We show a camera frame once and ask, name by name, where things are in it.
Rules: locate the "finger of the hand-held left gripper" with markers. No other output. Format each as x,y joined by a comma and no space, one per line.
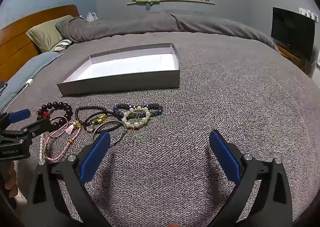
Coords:
40,126
20,114

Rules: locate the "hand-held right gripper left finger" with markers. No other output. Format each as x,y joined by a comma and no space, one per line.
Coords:
96,156

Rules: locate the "white plastic bag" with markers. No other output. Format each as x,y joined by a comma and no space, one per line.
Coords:
92,16

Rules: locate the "blue blanket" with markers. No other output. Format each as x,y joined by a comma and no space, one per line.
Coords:
25,69

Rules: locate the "wide silver bangle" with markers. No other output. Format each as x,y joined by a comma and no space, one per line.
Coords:
108,121

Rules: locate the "wooden headboard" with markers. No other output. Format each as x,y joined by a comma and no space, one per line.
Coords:
12,46

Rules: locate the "thin silver bangle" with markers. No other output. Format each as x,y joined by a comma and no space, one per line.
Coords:
62,117

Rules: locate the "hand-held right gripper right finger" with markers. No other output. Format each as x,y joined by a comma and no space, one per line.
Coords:
225,156

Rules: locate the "grey duvet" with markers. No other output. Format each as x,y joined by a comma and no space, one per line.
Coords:
150,23

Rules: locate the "grey knitted bed cover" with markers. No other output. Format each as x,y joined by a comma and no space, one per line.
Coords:
225,91

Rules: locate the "white pearl strand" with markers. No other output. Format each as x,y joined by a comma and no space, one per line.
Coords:
40,149

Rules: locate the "white wall hooks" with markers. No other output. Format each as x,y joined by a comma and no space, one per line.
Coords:
308,14

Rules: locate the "grey shallow cardboard box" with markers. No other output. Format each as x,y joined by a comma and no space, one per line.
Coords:
125,66

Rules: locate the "wooden side cabinet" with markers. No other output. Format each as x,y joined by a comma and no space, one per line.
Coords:
291,55

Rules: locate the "black flat screen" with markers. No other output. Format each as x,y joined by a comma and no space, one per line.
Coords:
292,31

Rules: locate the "person's left hand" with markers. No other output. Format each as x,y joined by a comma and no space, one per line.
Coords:
11,179

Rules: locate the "striped pillow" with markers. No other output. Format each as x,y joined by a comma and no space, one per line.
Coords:
61,45

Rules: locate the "green pillow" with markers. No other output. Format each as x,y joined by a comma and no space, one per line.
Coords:
45,33

